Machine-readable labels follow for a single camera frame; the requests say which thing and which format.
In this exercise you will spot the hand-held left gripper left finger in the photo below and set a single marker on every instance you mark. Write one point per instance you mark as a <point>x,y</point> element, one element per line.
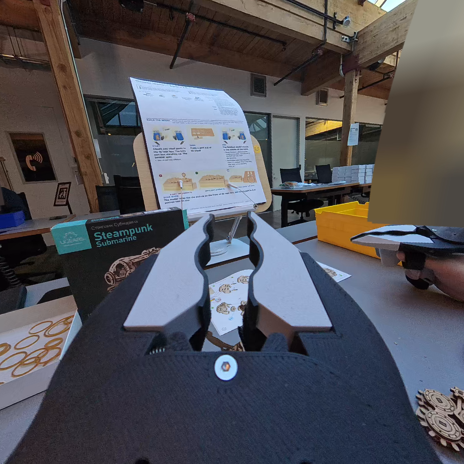
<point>170,286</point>

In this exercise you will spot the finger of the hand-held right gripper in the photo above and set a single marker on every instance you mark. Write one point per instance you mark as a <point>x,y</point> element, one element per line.
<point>395,243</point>
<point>395,229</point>

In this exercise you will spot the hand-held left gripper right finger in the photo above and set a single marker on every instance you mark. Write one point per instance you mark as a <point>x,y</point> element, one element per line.
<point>286,286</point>

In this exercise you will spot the wooden gear assembly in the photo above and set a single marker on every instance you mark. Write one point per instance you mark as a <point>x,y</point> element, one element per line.
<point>440,420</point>

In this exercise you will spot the black model kit box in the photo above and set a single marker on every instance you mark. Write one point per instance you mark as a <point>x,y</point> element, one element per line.
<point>119,261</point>

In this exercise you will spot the model instruction booklet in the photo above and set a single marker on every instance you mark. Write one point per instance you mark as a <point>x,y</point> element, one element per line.
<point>228,290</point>

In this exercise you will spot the yellow plastic bin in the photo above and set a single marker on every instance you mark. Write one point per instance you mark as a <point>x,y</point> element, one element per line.
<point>340,224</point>

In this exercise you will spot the stack of white boxes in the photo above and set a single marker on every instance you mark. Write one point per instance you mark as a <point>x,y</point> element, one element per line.
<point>353,174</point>

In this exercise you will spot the black office chair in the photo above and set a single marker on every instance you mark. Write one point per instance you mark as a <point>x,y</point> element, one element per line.
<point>292,177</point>
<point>323,173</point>
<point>123,195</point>

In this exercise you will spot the long wooden desk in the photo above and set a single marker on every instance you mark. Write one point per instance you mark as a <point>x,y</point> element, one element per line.
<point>311,189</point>

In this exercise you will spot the paper notice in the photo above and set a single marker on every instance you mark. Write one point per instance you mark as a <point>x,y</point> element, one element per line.
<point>353,134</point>

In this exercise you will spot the printed instruction sheet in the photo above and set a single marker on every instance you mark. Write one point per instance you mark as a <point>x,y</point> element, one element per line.
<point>195,152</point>

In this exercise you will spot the small framed sign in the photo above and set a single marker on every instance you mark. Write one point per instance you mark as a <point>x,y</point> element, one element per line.
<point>62,194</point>

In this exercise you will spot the pile of tan rubber bands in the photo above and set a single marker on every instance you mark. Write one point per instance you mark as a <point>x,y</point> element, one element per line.
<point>32,348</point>

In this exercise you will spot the grey topped desk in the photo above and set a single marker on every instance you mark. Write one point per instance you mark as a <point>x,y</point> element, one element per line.
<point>32,224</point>

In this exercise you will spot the blue plastic bin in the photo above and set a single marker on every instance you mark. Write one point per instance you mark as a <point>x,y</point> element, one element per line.
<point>11,219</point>

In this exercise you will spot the white cardboard box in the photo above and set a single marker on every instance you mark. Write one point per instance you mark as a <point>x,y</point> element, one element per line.
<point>21,384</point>

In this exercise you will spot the phone sign poster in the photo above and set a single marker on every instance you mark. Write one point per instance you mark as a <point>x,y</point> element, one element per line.
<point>32,157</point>

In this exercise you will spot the wooden model frame with rods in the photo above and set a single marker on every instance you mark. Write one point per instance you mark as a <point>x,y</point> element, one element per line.
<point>217,341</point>

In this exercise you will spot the wooden post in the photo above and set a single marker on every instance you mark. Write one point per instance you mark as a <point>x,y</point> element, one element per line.
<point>349,116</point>
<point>69,108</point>

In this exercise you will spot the wall air vent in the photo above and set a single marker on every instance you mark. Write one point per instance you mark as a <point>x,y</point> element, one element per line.
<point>258,85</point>
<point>323,97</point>

